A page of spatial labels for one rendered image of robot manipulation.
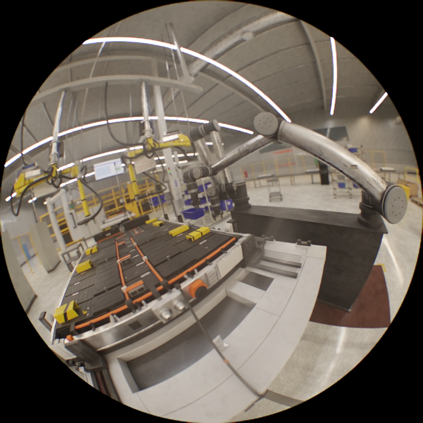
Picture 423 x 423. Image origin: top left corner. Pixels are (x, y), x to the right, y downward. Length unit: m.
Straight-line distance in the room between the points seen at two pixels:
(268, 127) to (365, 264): 1.23
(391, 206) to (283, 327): 0.75
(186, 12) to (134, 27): 2.59
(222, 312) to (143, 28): 9.98
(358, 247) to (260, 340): 0.97
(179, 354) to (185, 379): 0.15
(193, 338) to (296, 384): 1.01
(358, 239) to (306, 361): 1.05
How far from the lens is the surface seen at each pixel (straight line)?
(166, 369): 0.66
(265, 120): 0.79
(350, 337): 1.64
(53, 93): 2.64
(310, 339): 1.48
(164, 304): 0.53
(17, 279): 5.36
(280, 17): 7.76
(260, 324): 0.57
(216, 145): 1.49
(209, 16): 9.67
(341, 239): 1.20
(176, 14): 9.43
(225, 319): 0.67
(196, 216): 1.25
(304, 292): 0.67
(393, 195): 0.87
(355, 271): 1.37
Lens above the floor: 1.35
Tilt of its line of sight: 13 degrees down
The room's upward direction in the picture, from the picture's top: 13 degrees counter-clockwise
